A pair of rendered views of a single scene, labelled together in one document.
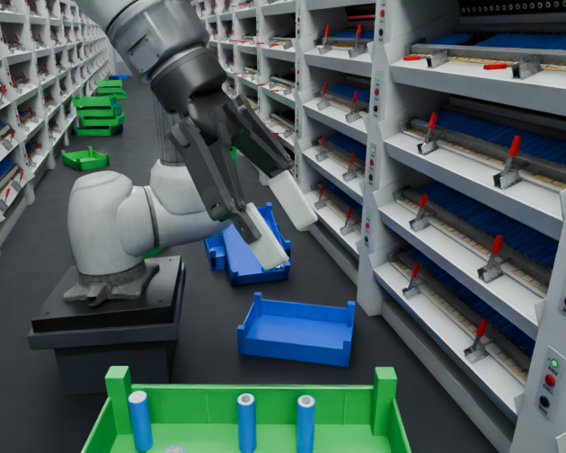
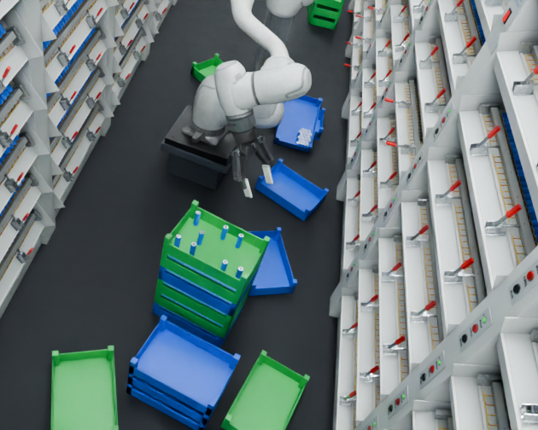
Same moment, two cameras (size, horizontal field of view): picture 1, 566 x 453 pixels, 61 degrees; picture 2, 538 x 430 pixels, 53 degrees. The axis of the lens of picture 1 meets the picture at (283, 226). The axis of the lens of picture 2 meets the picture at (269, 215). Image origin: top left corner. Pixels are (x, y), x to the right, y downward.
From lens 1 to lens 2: 137 cm
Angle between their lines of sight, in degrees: 25
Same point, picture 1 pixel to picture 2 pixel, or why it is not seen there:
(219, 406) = (219, 223)
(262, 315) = (279, 171)
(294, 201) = (267, 175)
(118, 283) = (208, 135)
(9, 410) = (142, 167)
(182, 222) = not seen: hidden behind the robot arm
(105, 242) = (209, 116)
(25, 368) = (152, 148)
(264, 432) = (229, 236)
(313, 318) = (304, 186)
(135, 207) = not seen: hidden behind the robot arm
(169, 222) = not seen: hidden behind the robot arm
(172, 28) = (242, 125)
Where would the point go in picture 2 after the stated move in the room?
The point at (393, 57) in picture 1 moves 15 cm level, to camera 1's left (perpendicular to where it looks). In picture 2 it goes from (399, 80) to (365, 65)
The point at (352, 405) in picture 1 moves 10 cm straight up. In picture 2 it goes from (256, 241) to (263, 223)
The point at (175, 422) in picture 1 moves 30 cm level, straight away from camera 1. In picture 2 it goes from (206, 222) to (221, 165)
